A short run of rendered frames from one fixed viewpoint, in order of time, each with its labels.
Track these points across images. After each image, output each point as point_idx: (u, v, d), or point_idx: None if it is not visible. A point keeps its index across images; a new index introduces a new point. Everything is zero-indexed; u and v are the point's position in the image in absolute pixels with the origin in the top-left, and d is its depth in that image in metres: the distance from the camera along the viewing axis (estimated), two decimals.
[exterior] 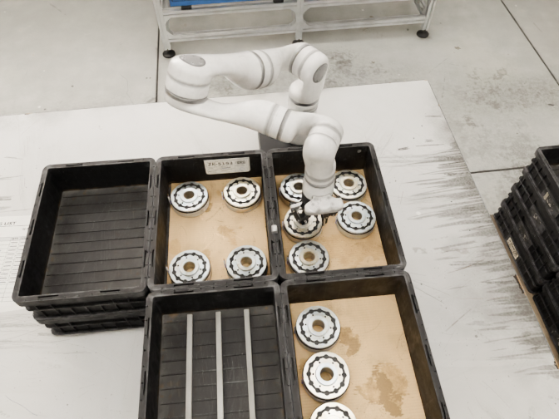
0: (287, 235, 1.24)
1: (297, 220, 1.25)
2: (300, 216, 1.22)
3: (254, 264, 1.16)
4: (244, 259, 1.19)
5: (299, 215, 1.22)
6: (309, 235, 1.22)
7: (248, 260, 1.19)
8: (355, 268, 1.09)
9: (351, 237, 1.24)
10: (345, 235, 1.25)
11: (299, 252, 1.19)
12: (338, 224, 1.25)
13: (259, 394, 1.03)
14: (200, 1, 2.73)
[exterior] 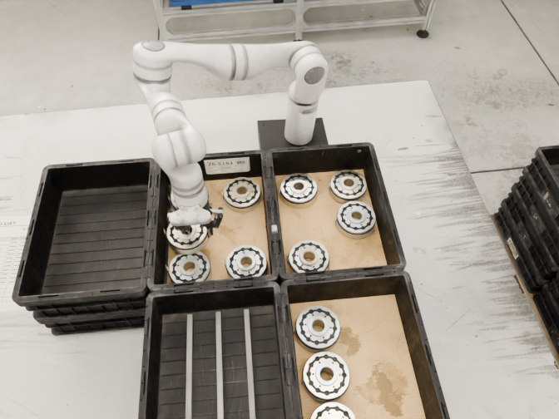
0: (169, 244, 1.19)
1: (182, 229, 1.20)
2: (181, 225, 1.16)
3: (254, 264, 1.16)
4: (244, 259, 1.19)
5: None
6: (189, 246, 1.16)
7: (248, 260, 1.19)
8: (355, 268, 1.09)
9: (351, 237, 1.24)
10: (345, 235, 1.25)
11: (299, 252, 1.19)
12: (338, 224, 1.25)
13: (259, 394, 1.03)
14: (200, 1, 2.73)
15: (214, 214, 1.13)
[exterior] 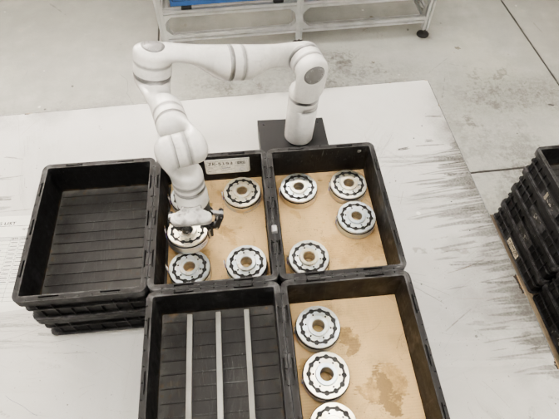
0: (169, 244, 1.19)
1: (182, 229, 1.20)
2: (182, 226, 1.17)
3: (254, 264, 1.16)
4: (244, 259, 1.19)
5: None
6: (189, 244, 1.16)
7: (248, 260, 1.19)
8: (355, 268, 1.09)
9: (351, 237, 1.24)
10: (345, 235, 1.25)
11: (299, 252, 1.19)
12: (338, 224, 1.25)
13: (259, 394, 1.03)
14: (200, 1, 2.73)
15: (215, 214, 1.14)
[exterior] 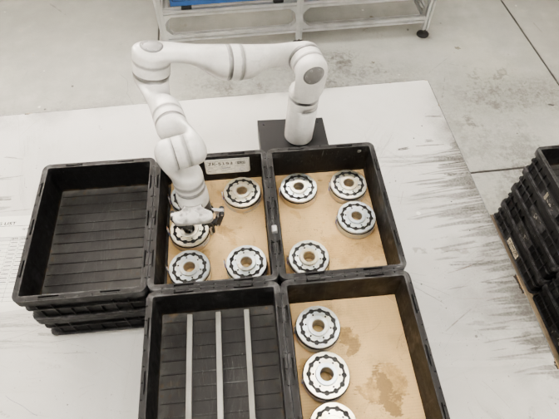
0: (172, 242, 1.23)
1: (185, 228, 1.24)
2: None
3: (254, 264, 1.16)
4: (244, 259, 1.19)
5: None
6: (191, 244, 1.20)
7: (248, 260, 1.19)
8: (355, 268, 1.09)
9: (351, 237, 1.24)
10: (345, 235, 1.25)
11: (299, 252, 1.19)
12: (338, 224, 1.25)
13: (259, 394, 1.03)
14: (200, 1, 2.73)
15: (215, 213, 1.17)
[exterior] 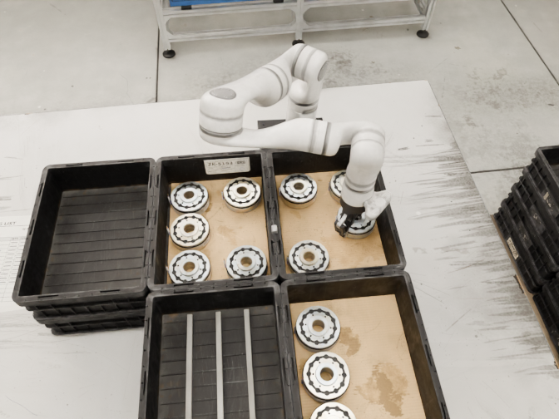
0: (172, 242, 1.23)
1: (185, 228, 1.24)
2: None
3: (254, 264, 1.16)
4: (244, 259, 1.19)
5: None
6: (191, 244, 1.20)
7: (248, 260, 1.19)
8: (355, 268, 1.09)
9: (351, 237, 1.24)
10: None
11: (299, 252, 1.19)
12: None
13: (259, 394, 1.03)
14: (200, 1, 2.73)
15: None
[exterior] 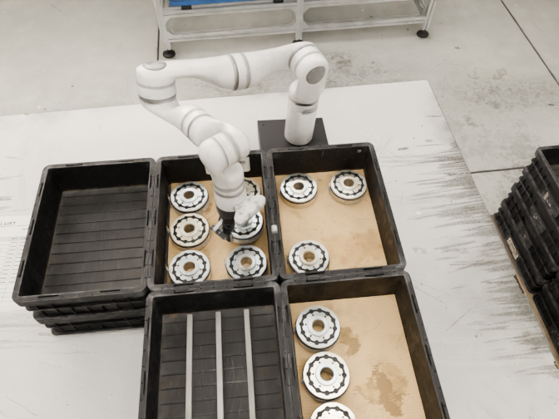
0: (172, 242, 1.23)
1: (185, 228, 1.24)
2: (225, 233, 1.16)
3: (254, 264, 1.16)
4: (244, 259, 1.19)
5: (223, 233, 1.16)
6: (191, 244, 1.20)
7: (248, 260, 1.19)
8: (355, 268, 1.09)
9: (236, 242, 1.21)
10: None
11: (299, 252, 1.19)
12: None
13: (259, 394, 1.03)
14: (200, 1, 2.73)
15: None
